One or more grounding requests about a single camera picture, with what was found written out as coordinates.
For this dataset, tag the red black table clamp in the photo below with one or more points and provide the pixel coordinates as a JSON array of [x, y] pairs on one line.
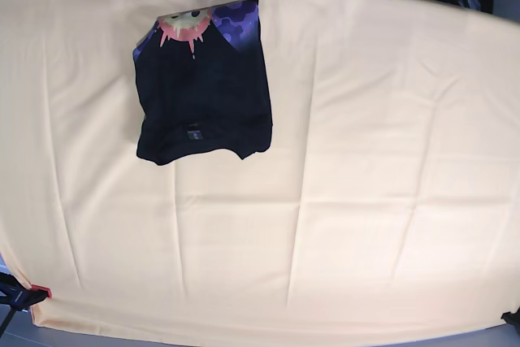
[[16, 296]]

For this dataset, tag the black corner clamp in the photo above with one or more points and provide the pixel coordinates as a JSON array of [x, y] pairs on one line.
[[512, 319]]

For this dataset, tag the cream yellow table cloth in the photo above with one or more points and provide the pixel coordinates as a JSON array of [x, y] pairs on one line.
[[386, 209]]

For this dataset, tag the dark navy T-shirt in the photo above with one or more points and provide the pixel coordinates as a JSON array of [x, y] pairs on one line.
[[201, 80]]

